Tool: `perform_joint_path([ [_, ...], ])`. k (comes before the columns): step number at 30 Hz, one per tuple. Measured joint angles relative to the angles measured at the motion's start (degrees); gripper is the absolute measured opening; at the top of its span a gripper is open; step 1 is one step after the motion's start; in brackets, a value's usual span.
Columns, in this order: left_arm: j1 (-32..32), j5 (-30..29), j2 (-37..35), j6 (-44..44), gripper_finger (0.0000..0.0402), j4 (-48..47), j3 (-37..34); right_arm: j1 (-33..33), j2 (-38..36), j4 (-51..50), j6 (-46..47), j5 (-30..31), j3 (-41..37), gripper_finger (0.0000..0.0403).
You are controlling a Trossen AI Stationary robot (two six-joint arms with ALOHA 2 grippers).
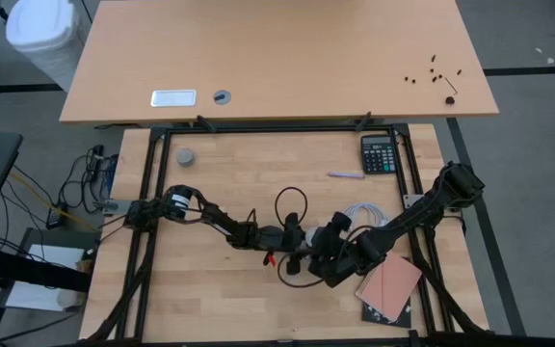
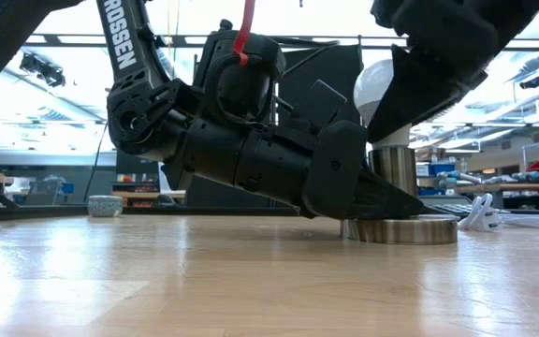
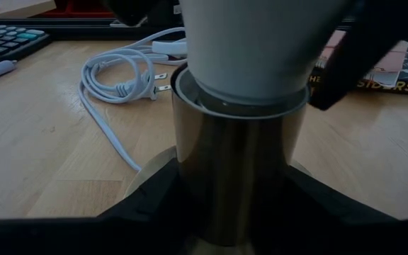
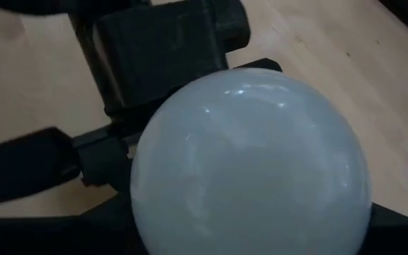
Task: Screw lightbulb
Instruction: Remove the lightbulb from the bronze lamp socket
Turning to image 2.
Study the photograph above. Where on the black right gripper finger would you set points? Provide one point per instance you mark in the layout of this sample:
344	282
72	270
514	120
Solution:
414	98

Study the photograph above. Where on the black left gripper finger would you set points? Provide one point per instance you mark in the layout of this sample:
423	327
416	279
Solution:
386	206

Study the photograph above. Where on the brass lamp socket base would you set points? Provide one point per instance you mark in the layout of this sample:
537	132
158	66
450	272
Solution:
396	173

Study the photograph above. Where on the white lightbulb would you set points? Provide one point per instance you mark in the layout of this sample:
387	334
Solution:
372	89

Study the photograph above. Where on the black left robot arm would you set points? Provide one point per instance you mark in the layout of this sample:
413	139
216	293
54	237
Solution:
120	42

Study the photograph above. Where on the blue storage bin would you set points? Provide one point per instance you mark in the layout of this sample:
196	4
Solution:
440	168

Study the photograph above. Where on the black overhead fixture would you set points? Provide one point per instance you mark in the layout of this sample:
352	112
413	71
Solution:
42	70
530	83

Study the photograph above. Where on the wooden workbench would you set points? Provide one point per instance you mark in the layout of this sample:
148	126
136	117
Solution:
513	188

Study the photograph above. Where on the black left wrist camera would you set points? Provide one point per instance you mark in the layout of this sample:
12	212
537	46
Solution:
321	105

